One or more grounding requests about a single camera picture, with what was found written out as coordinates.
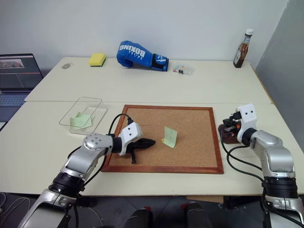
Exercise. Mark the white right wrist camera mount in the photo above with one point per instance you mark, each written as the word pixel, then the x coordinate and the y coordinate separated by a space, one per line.
pixel 248 115

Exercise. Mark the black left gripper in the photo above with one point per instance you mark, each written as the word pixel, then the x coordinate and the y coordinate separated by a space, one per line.
pixel 136 145

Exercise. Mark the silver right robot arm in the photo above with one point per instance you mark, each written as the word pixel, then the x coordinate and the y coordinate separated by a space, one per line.
pixel 273 147

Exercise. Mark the grey partition panel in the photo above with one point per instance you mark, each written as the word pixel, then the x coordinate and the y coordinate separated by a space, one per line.
pixel 285 71

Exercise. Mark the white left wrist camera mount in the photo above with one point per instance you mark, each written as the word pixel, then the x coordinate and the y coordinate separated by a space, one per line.
pixel 129 134

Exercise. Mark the blue boxing glove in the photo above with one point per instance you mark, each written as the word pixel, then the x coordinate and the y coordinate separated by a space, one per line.
pixel 133 53

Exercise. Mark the wood-framed cork board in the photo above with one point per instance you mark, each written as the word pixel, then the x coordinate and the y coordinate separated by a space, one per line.
pixel 190 142

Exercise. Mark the small brown tray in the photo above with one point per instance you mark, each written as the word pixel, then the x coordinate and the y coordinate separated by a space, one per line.
pixel 231 140

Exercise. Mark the grey oval object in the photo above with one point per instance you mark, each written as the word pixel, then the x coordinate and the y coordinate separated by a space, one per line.
pixel 67 65

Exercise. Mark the open laptop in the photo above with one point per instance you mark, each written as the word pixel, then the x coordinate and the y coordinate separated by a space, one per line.
pixel 16 73

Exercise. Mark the small clear plastic box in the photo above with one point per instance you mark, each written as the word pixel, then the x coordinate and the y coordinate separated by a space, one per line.
pixel 184 69

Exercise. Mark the yellow sponge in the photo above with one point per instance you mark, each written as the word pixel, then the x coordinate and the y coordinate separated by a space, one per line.
pixel 97 59

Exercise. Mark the brown sauce bottle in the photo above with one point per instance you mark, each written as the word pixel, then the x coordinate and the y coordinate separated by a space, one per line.
pixel 240 54

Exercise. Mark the brown cardboard piece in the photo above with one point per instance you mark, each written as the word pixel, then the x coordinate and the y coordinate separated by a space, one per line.
pixel 204 199

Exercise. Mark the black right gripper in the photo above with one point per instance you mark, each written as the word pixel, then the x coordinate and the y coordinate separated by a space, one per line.
pixel 237 118

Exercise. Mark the green sticky note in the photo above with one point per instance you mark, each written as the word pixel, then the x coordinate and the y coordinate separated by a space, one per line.
pixel 82 115
pixel 170 139
pixel 80 122

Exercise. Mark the pushpins in brown tray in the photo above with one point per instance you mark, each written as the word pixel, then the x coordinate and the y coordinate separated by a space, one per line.
pixel 229 135

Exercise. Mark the dark rounded shape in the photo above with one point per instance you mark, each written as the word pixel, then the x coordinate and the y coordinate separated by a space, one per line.
pixel 140 218
pixel 197 216

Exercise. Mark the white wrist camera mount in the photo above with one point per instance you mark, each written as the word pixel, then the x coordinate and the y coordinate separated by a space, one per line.
pixel 248 115
pixel 129 134

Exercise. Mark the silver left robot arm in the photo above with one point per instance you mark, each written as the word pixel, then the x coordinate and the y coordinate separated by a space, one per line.
pixel 95 142

